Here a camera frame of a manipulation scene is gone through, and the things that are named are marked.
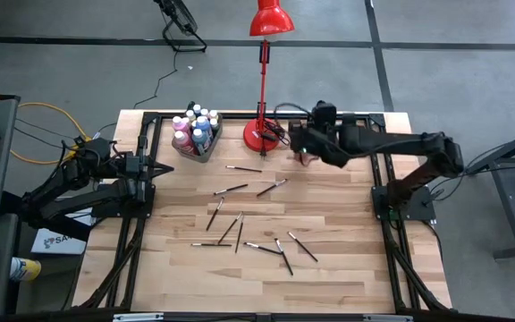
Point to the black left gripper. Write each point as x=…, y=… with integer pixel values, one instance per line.
x=134, y=166

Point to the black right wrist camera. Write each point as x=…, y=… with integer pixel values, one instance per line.
x=324, y=114

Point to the red plastic cup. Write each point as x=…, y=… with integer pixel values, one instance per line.
x=309, y=159

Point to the black aluminium table frame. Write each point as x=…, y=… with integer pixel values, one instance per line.
x=230, y=116

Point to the silver aluminium bracket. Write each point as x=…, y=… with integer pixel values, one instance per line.
x=139, y=318
x=387, y=318

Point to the red desk lamp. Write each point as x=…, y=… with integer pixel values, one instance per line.
x=268, y=18

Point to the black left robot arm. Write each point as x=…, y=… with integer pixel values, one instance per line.
x=105, y=194

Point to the grey plastic storage bin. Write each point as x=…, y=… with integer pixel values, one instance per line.
x=213, y=145

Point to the yellow white can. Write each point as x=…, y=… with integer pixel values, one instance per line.
x=25, y=269

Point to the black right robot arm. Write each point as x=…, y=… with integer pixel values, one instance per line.
x=396, y=138

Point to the lemon yellow small paint bottle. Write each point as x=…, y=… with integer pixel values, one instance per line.
x=213, y=114

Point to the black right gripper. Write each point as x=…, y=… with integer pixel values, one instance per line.
x=315, y=138

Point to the green small paint bottle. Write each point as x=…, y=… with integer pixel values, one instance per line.
x=215, y=122

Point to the red small paint bottle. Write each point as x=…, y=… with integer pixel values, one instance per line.
x=205, y=112

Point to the white printed box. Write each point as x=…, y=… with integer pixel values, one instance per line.
x=56, y=243

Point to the large teal paint bottle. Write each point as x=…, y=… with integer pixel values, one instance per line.
x=200, y=142

